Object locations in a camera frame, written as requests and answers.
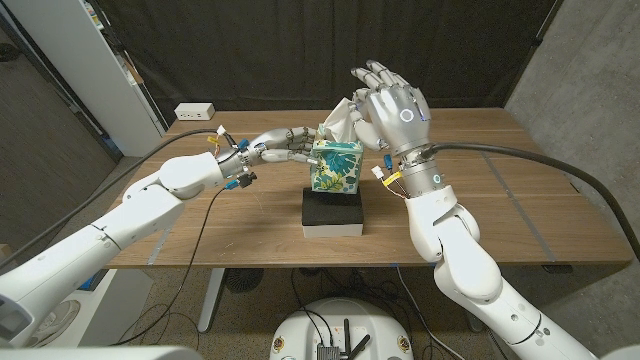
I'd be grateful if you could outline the white cabinet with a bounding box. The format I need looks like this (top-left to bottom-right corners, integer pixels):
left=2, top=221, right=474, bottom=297
left=3, top=0, right=166, bottom=158

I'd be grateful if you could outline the wrist tagged wire bundle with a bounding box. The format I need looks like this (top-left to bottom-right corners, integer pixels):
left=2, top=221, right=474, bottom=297
left=206, top=124, right=236, bottom=159
left=370, top=165, right=409, bottom=200

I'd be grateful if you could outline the black antenna module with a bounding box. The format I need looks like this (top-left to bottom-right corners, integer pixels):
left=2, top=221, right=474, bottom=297
left=315, top=318, right=372, bottom=360

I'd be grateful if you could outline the left wrist tagged wire bundle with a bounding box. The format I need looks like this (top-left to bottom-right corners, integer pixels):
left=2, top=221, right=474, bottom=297
left=206, top=124, right=236, bottom=159

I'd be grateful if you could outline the white floor cable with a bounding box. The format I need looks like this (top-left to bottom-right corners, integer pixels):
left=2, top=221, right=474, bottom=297
left=396, top=264, right=464, bottom=360

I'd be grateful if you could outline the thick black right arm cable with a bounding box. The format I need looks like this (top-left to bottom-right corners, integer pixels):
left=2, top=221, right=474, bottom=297
left=427, top=141, right=640, bottom=261

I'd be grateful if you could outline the black and blue foot pedal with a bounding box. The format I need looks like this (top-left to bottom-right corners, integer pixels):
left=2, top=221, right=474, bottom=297
left=77, top=269, right=109, bottom=292

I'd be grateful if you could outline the black floor cable tangle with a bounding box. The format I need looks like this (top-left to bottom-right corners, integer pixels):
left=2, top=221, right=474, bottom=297
left=289, top=267, right=401, bottom=326

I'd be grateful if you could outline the right wrist tagged wire bundle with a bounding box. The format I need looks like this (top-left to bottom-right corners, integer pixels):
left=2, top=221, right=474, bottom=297
left=370, top=165, right=409, bottom=200

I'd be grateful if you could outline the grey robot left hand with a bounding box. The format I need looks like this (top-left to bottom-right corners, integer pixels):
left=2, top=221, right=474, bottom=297
left=215, top=126, right=321, bottom=179

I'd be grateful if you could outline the white power outlet box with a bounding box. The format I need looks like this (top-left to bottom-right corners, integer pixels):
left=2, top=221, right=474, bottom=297
left=173, top=102, right=217, bottom=122

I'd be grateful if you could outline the white table leg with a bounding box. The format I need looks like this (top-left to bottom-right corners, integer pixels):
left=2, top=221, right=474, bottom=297
left=197, top=267, right=226, bottom=334

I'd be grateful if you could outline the teal floral tissue box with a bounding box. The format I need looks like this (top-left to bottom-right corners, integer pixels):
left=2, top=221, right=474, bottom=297
left=309, top=124, right=365, bottom=195

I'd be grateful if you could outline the thin black left wrist cable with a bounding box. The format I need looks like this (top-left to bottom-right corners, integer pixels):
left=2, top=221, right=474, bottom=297
left=109, top=187, right=229, bottom=347

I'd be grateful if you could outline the black backdrop stand pole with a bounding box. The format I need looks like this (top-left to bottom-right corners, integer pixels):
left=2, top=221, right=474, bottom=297
left=530, top=0, right=567, bottom=49

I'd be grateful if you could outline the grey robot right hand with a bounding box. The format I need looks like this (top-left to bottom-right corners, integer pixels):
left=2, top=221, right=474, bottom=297
left=349, top=59, right=432, bottom=156

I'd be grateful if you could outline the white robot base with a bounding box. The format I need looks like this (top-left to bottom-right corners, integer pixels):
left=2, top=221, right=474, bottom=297
left=269, top=298, right=415, bottom=360

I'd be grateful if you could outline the black foam block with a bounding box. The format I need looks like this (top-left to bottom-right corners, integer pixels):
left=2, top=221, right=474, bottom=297
left=301, top=187, right=365, bottom=227

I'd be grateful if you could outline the black backdrop curtain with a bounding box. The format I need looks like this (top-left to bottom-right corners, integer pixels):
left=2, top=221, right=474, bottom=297
left=94, top=0, right=559, bottom=126

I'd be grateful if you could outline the white base block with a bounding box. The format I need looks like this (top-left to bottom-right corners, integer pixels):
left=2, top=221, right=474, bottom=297
left=302, top=223, right=365, bottom=239

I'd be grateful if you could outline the white floor platform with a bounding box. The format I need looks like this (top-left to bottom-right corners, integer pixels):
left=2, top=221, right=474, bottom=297
left=24, top=268, right=155, bottom=350

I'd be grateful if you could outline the white tissue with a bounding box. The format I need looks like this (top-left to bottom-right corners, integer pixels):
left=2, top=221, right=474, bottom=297
left=322, top=97, right=362, bottom=144

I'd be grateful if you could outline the black round floor fan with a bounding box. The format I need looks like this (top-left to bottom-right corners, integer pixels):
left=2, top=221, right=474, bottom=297
left=223, top=268, right=265, bottom=294

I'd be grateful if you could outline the grey sneaker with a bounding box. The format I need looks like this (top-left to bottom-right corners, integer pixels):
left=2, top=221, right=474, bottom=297
left=24, top=299, right=81, bottom=349

